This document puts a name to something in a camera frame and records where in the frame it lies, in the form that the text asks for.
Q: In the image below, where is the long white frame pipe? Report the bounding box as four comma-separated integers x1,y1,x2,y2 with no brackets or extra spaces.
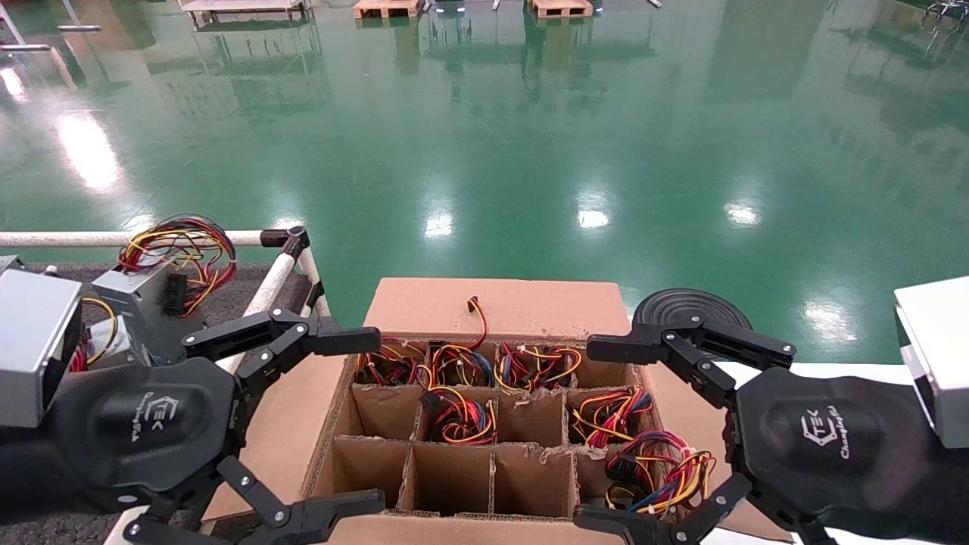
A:
102,254,298,545
0,231,266,249

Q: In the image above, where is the partitioned brown cardboard box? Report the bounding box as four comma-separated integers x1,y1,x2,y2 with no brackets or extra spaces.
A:
201,276,796,545

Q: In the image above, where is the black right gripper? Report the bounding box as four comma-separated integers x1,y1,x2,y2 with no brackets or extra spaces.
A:
573,313,936,545

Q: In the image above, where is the silver power supply, red bundle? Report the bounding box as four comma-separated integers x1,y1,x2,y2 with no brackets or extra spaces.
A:
70,297,146,373

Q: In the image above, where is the wooden pallet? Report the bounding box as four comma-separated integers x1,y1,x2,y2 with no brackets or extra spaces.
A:
354,0,422,20
530,0,594,19

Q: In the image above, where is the low grey platform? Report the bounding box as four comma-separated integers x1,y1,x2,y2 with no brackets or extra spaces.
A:
180,0,311,22

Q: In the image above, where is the power supply with vent grille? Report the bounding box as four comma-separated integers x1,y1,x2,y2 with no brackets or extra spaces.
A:
419,386,499,446

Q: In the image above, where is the silver power supply, wire loop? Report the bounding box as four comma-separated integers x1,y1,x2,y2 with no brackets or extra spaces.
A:
91,214,238,366

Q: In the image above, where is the metal cart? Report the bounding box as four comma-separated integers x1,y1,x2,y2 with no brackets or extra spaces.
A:
922,0,969,25

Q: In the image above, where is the black ribbed round disc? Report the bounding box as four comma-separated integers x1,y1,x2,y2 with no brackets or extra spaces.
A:
632,288,755,357

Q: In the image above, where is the black pipe corner connector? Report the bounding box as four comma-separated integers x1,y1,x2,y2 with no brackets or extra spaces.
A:
260,226,311,263

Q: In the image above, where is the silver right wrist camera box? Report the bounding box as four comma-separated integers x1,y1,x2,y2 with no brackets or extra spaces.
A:
893,276,969,449

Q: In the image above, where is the short white pipe leg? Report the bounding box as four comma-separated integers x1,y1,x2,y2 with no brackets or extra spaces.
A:
298,248,334,319

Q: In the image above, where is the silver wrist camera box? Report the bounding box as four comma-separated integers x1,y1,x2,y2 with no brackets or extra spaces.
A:
893,276,969,449
0,267,84,429

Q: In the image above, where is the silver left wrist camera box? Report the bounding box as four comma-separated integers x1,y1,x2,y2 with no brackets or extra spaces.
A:
0,267,84,429

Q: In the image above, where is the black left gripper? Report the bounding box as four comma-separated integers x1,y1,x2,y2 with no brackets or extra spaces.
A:
45,309,387,545

